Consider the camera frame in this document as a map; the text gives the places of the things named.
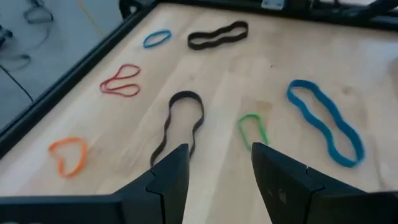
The narrow black rubber band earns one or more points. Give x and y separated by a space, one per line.
186 93

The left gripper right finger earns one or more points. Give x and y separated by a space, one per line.
295 196

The green rubber band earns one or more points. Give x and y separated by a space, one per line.
250 116

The wide blue rubber band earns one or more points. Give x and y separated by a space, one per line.
290 95

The thin blue rubber band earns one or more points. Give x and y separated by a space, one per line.
145 43

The wide black rubber band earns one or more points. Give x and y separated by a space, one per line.
190 42

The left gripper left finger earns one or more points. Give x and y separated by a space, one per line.
161 193

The thin red rubber band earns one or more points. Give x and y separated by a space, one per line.
102 87

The thin orange rubber band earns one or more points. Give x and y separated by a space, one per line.
83 155

